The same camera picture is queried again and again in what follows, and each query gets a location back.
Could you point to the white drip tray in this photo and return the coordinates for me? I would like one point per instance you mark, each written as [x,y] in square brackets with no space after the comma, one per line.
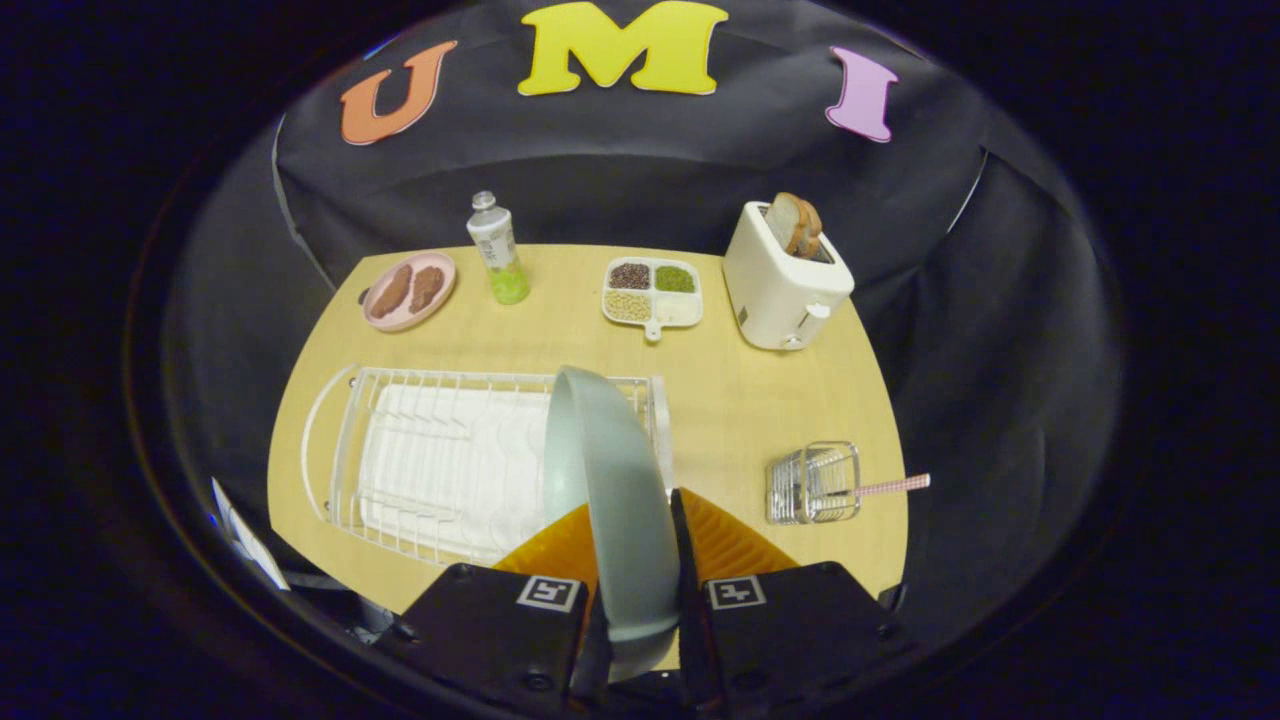
[470,470]

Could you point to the light toast slice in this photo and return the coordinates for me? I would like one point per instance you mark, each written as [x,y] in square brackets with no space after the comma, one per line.
[785,222]

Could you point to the white toaster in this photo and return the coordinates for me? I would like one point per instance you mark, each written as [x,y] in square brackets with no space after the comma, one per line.
[775,290]

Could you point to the pink plate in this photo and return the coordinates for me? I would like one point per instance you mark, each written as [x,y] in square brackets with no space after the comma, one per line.
[400,322]

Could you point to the pale green plate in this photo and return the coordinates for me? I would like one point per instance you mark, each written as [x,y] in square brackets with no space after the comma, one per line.
[620,480]

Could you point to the white divided tray with beans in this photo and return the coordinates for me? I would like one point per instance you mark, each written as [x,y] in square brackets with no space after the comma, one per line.
[680,310]

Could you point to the brown sausage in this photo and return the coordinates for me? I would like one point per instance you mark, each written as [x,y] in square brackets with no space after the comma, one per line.
[427,288]
[391,291]

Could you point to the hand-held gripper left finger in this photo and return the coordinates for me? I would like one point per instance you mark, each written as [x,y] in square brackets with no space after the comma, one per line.
[480,630]

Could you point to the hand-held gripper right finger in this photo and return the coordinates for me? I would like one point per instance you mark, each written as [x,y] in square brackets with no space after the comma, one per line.
[686,560]

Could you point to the black backdrop cloth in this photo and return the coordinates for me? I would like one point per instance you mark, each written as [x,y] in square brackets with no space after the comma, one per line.
[620,170]

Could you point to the green drink bottle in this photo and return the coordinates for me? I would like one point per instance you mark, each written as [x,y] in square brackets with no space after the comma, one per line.
[495,245]

